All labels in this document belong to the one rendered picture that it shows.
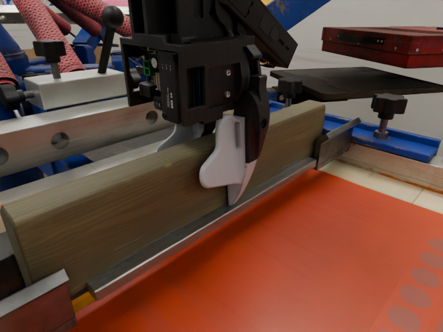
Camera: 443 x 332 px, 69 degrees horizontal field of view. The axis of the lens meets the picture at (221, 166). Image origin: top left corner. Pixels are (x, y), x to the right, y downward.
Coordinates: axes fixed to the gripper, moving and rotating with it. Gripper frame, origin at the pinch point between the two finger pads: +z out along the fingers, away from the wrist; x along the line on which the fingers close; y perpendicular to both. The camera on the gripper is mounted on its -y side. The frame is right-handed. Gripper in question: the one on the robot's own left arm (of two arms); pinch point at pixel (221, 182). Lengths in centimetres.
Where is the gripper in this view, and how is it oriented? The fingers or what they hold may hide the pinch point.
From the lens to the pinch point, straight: 32.2
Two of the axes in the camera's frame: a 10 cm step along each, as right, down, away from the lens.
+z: 0.0, 8.9, 4.5
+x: 7.2, 3.2, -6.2
